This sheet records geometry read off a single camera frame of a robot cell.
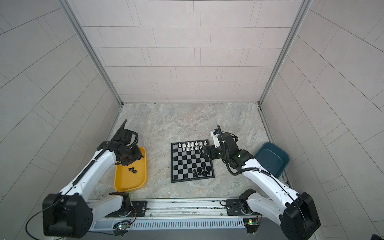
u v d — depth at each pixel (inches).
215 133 27.8
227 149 23.1
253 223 26.9
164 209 28.4
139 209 27.9
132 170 32.5
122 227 25.2
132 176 32.3
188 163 33.3
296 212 14.8
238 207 27.9
